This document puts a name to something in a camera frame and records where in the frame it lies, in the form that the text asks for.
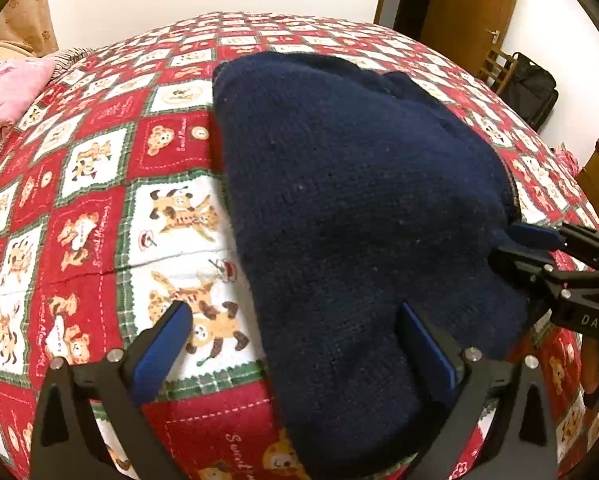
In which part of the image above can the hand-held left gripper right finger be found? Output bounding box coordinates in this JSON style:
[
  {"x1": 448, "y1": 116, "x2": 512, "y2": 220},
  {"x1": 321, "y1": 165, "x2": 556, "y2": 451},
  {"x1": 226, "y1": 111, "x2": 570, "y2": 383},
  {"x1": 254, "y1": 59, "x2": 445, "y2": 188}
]
[{"x1": 397, "y1": 302, "x2": 560, "y2": 480}]

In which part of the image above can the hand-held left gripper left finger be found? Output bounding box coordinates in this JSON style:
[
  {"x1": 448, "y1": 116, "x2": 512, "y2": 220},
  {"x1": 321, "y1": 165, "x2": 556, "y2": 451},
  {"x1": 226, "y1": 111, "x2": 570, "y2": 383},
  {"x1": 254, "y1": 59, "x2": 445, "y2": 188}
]
[{"x1": 29, "y1": 300, "x2": 195, "y2": 480}]

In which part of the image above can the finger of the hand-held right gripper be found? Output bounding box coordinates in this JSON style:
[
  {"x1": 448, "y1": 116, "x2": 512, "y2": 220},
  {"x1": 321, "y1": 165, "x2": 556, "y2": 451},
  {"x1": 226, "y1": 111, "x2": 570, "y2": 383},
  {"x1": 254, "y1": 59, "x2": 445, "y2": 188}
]
[
  {"x1": 508, "y1": 221, "x2": 599, "y2": 272},
  {"x1": 488, "y1": 245, "x2": 563, "y2": 293}
]

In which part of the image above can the navy patterned knit sweater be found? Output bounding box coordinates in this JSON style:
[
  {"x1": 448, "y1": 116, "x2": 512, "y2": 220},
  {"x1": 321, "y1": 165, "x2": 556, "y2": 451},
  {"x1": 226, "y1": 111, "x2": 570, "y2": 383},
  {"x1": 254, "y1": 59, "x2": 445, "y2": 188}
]
[{"x1": 212, "y1": 51, "x2": 530, "y2": 480}]

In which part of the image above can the person's right hand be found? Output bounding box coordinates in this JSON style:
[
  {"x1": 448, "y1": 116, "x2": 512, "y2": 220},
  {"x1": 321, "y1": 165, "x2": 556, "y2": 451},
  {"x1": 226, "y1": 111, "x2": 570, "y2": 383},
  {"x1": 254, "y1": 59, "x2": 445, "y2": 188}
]
[{"x1": 579, "y1": 335, "x2": 599, "y2": 397}]

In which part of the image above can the black bag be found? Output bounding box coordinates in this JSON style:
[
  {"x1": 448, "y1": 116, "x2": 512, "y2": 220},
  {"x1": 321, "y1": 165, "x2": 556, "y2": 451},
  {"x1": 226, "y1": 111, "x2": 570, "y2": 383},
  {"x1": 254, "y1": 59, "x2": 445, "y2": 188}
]
[{"x1": 499, "y1": 51, "x2": 560, "y2": 129}]

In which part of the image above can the wooden chair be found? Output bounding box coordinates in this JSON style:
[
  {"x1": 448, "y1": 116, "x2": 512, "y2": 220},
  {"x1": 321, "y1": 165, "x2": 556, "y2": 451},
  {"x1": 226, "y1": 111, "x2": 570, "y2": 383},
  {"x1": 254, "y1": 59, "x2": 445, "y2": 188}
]
[{"x1": 476, "y1": 47, "x2": 519, "y2": 95}]

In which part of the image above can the red printed checkered bedspread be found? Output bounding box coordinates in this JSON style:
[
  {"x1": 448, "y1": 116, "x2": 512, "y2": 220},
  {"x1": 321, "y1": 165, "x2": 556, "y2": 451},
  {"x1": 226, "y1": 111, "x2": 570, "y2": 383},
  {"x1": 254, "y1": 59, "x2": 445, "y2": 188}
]
[{"x1": 0, "y1": 10, "x2": 599, "y2": 480}]

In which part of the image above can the brown wooden door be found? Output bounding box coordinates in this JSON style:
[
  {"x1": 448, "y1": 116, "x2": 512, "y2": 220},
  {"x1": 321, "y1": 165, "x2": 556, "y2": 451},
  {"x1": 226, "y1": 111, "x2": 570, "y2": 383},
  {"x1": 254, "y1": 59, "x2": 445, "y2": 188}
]
[{"x1": 422, "y1": 0, "x2": 523, "y2": 79}]

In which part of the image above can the pink pillow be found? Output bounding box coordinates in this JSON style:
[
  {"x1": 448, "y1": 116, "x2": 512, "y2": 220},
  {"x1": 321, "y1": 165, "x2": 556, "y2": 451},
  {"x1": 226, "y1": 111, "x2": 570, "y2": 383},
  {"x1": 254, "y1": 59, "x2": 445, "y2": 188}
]
[{"x1": 0, "y1": 57, "x2": 56, "y2": 167}]

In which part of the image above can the striped pillow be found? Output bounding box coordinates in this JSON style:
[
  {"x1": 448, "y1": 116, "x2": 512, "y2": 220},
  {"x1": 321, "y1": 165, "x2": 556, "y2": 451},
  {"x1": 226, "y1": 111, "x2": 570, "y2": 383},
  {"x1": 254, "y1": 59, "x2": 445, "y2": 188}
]
[{"x1": 46, "y1": 46, "x2": 99, "y2": 72}]

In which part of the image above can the beige patterned curtain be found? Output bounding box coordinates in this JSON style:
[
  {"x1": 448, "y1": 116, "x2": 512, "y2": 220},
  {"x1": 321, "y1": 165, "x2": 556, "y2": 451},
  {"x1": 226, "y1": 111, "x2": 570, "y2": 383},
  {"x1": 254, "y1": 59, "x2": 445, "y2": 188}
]
[{"x1": 0, "y1": 0, "x2": 59, "y2": 58}]

